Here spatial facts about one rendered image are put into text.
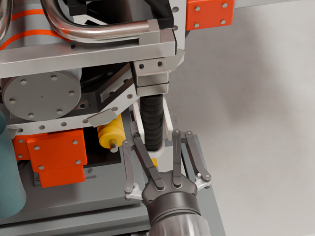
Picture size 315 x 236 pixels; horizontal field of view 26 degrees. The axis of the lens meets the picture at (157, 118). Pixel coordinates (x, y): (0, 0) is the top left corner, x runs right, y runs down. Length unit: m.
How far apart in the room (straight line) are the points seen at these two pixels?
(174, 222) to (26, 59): 0.31
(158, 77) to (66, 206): 0.79
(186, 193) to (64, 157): 0.54
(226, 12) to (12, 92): 0.42
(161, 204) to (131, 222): 0.83
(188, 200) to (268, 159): 1.15
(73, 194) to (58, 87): 0.68
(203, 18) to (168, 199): 0.41
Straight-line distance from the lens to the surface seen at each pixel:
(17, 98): 1.13
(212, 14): 1.26
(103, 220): 1.78
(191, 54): 2.39
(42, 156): 1.47
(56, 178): 1.54
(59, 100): 1.14
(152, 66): 1.02
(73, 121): 1.41
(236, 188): 2.04
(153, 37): 1.00
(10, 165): 1.32
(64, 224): 1.81
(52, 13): 1.02
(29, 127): 1.41
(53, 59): 1.00
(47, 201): 1.76
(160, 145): 1.15
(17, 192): 1.39
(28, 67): 1.01
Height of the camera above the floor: 1.68
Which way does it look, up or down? 50 degrees down
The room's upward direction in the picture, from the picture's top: straight up
